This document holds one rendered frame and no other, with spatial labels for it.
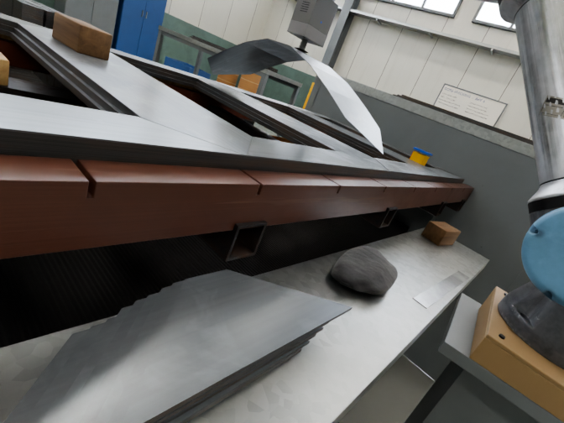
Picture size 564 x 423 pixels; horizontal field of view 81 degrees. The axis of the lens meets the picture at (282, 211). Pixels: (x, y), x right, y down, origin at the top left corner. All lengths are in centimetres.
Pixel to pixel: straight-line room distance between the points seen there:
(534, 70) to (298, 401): 48
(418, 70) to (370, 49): 153
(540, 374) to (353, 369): 27
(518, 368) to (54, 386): 54
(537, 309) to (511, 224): 93
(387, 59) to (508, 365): 1014
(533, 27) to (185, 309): 53
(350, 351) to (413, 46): 1013
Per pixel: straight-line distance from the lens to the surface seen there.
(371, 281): 57
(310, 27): 94
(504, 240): 156
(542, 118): 53
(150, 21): 946
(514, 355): 59
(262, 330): 34
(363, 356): 45
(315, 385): 38
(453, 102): 985
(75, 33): 80
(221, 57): 110
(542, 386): 61
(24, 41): 86
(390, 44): 1062
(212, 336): 32
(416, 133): 164
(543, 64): 55
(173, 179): 32
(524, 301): 65
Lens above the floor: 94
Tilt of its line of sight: 21 degrees down
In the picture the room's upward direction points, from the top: 22 degrees clockwise
